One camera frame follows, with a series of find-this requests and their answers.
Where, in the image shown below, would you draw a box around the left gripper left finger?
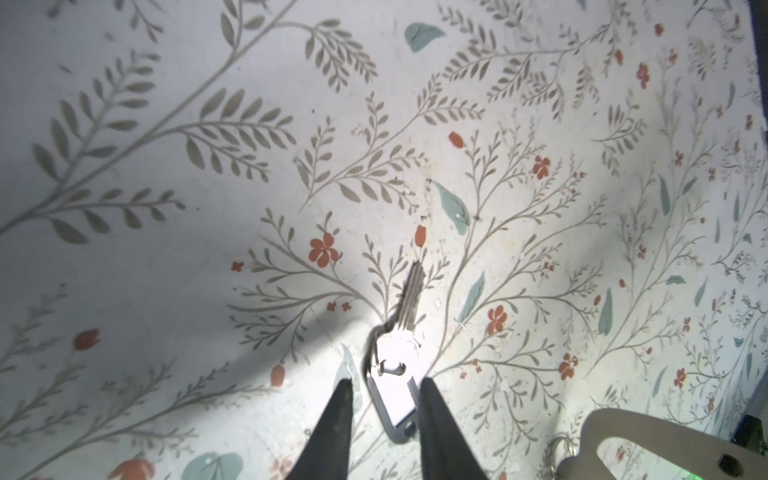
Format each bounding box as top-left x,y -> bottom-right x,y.
287,379 -> 354,480

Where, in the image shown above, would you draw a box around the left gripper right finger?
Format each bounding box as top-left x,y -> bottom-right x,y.
418,377 -> 487,480

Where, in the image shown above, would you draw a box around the silver split key rings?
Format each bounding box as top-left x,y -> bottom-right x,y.
543,434 -> 578,479

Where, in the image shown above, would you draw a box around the key with black tag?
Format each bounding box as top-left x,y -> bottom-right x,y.
365,261 -> 425,444

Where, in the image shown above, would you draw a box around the grey metal key holder strap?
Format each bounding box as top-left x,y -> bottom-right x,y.
555,407 -> 768,480

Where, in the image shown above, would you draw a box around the floral table mat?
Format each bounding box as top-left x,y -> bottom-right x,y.
1,1 -> 767,479

